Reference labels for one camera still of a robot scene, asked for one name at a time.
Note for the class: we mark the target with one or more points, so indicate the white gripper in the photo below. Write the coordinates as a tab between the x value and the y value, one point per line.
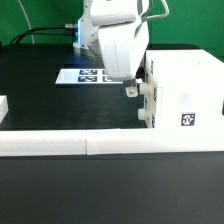
121	38

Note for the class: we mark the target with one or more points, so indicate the white sheet of tags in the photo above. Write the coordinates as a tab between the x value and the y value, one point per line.
83	76

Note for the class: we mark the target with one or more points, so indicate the white fence piece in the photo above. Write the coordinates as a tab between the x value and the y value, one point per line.
3	107
42	143
155	141

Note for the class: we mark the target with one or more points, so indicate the white front fence right piece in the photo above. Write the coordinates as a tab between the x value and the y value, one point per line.
155	141

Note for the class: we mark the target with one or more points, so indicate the white front fence left piece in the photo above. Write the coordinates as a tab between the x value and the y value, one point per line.
42	143

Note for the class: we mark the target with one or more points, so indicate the white drawer cabinet box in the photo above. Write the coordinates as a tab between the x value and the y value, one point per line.
193	89

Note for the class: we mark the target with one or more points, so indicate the white drawer with tag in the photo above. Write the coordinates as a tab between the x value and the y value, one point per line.
151	91
147	117

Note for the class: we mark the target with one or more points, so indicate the white front drawer with tag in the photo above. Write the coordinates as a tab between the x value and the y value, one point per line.
147	117

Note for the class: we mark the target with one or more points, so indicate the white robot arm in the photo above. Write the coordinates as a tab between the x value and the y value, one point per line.
85	29

